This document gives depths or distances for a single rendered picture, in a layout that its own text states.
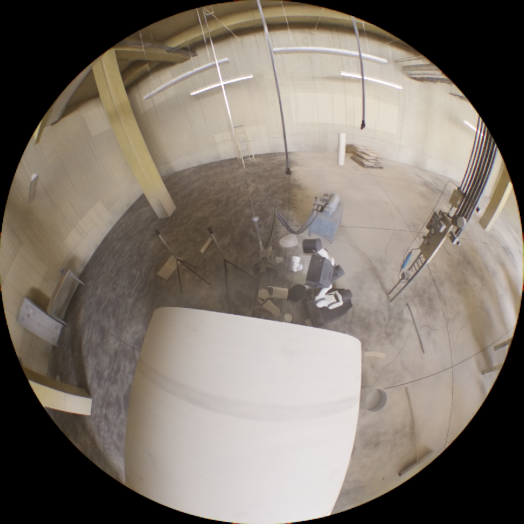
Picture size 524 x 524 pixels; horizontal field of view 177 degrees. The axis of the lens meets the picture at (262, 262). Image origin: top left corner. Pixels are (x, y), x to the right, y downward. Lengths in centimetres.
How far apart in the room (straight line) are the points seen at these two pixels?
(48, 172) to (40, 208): 146
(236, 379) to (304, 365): 26
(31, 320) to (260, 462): 747
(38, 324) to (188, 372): 722
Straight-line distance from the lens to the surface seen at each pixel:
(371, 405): 247
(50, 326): 776
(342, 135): 692
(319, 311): 234
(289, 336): 67
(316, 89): 869
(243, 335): 64
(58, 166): 908
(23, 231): 839
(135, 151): 531
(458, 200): 192
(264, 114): 866
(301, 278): 133
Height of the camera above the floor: 235
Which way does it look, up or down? 51 degrees down
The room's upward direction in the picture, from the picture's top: 14 degrees counter-clockwise
